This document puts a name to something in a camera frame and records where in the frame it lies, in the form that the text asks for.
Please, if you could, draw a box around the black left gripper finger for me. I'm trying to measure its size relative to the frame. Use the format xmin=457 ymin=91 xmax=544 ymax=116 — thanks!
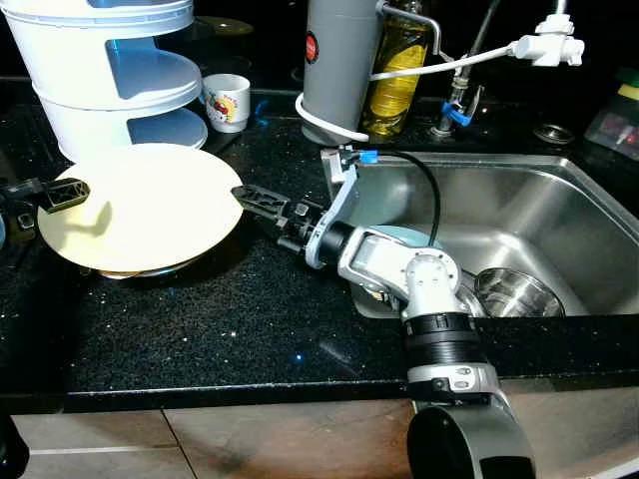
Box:
xmin=36 ymin=178 xmax=89 ymax=212

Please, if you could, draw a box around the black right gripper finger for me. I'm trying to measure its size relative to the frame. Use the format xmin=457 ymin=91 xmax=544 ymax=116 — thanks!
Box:
xmin=232 ymin=185 xmax=293 ymax=217

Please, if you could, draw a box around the light blue plate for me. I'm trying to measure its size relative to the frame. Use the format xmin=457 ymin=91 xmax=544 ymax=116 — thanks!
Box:
xmin=374 ymin=225 xmax=437 ymax=251

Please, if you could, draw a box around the clear sponge caddy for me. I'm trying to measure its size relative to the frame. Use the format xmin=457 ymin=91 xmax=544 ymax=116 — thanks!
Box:
xmin=584 ymin=95 xmax=639 ymax=161

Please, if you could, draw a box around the white printed mug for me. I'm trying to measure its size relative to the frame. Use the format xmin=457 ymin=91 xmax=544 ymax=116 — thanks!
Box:
xmin=202 ymin=74 xmax=251 ymax=134

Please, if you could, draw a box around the small metal drain cap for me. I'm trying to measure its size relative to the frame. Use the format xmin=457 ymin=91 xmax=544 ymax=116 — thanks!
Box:
xmin=534 ymin=124 xmax=575 ymax=146

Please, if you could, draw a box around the white tiered plastic rack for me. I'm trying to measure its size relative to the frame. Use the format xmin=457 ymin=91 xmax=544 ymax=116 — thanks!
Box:
xmin=0 ymin=0 xmax=209 ymax=166

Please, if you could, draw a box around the stainless steel sink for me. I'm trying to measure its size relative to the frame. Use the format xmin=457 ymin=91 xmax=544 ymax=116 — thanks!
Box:
xmin=321 ymin=150 xmax=639 ymax=318

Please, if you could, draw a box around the grey cylinder water filter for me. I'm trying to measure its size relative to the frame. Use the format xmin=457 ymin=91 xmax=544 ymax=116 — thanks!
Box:
xmin=303 ymin=0 xmax=383 ymax=146

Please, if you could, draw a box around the yellow oil bottle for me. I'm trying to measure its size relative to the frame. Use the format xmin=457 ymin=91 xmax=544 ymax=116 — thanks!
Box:
xmin=361 ymin=0 xmax=437 ymax=138

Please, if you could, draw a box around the steel bowl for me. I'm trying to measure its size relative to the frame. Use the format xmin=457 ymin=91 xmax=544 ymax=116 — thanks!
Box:
xmin=474 ymin=267 xmax=566 ymax=318

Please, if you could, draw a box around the white tap diverter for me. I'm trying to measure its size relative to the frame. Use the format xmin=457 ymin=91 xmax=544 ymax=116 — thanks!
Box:
xmin=511 ymin=0 xmax=585 ymax=68

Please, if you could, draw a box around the chrome tap with blue lever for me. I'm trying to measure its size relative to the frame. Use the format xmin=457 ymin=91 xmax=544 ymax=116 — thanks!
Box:
xmin=431 ymin=0 xmax=500 ymax=138

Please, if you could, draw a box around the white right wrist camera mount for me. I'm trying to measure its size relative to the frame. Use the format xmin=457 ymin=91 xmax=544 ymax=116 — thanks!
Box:
xmin=305 ymin=148 xmax=376 ymax=270

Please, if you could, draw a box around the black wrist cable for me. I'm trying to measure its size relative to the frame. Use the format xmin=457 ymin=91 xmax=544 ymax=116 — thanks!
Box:
xmin=374 ymin=150 xmax=443 ymax=250

